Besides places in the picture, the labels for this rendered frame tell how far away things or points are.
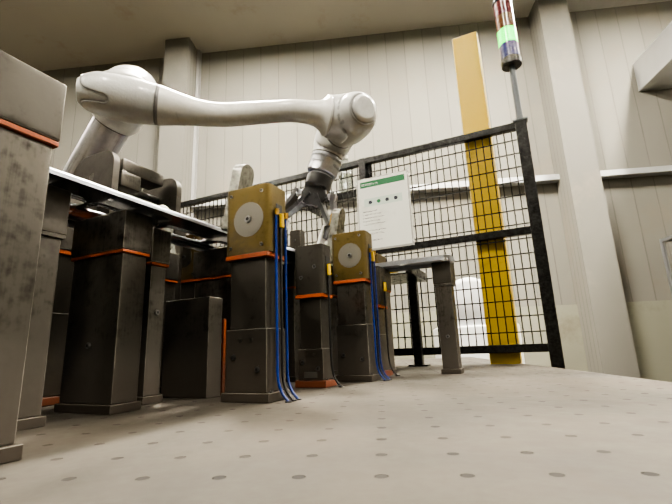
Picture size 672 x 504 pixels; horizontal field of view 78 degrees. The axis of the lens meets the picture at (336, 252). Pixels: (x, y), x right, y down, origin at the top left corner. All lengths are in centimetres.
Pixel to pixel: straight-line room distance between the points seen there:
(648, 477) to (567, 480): 4
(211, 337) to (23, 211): 42
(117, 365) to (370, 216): 122
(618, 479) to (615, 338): 427
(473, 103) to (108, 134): 128
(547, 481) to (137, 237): 59
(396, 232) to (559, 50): 408
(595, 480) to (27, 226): 45
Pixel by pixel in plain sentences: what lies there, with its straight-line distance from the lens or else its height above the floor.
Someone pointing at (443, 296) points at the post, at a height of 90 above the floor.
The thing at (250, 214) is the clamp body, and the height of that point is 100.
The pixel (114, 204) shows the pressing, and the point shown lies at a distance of 71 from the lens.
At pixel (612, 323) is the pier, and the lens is 456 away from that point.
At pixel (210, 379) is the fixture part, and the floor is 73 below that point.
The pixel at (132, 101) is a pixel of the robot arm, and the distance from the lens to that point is 115.
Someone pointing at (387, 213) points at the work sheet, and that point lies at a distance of 166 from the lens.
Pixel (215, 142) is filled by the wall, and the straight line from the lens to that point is 530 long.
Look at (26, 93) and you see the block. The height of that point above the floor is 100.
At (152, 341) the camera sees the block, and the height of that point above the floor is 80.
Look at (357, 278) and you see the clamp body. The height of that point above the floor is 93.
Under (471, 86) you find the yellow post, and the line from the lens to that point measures 183.
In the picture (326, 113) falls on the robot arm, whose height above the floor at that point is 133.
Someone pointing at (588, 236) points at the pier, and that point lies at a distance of 462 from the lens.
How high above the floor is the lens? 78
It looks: 13 degrees up
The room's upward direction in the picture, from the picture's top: 2 degrees counter-clockwise
